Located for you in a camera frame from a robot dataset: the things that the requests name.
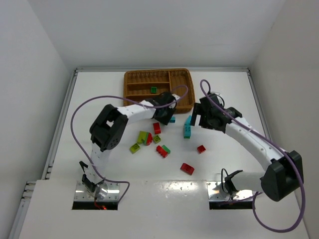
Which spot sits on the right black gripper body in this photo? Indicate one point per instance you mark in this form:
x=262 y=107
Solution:
x=200 y=116

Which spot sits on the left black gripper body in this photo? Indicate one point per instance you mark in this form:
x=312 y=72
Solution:
x=165 y=115

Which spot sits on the small teal lego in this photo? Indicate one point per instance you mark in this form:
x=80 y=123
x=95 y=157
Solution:
x=172 y=120

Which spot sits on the long teal lego stack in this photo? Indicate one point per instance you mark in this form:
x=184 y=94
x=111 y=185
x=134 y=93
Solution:
x=187 y=128

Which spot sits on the red two-stud lego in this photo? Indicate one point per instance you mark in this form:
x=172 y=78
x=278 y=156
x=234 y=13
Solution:
x=157 y=128

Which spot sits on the small lime square lego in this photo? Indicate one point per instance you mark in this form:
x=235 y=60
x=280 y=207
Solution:
x=156 y=139

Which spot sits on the dark green square lego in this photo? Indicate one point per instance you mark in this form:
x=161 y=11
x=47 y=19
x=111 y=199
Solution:
x=153 y=90

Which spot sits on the small red square lego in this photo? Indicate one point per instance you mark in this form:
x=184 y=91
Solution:
x=201 y=149

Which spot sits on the red sloped lego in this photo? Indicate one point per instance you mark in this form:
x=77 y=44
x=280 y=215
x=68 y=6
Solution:
x=186 y=168

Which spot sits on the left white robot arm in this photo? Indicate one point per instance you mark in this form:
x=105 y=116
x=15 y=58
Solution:
x=107 y=130

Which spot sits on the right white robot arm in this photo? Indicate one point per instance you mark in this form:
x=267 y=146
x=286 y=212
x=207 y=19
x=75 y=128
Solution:
x=283 y=170

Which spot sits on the lime red green lego assembly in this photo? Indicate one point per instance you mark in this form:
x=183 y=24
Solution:
x=145 y=138

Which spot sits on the red green lego pair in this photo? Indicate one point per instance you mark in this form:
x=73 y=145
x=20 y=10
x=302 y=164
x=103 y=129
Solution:
x=163 y=150

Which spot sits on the brown wicker divided basket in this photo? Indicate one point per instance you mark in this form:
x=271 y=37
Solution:
x=137 y=85

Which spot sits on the lime sloped lego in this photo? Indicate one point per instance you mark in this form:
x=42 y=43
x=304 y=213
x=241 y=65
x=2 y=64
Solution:
x=134 y=148

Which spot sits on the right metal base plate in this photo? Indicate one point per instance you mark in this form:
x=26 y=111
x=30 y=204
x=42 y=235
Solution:
x=217 y=195

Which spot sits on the metal base plate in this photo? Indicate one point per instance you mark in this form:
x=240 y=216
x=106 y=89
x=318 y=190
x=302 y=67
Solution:
x=217 y=195
x=105 y=192

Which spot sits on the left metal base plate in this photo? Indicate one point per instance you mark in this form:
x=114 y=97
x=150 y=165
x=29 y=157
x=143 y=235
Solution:
x=105 y=192

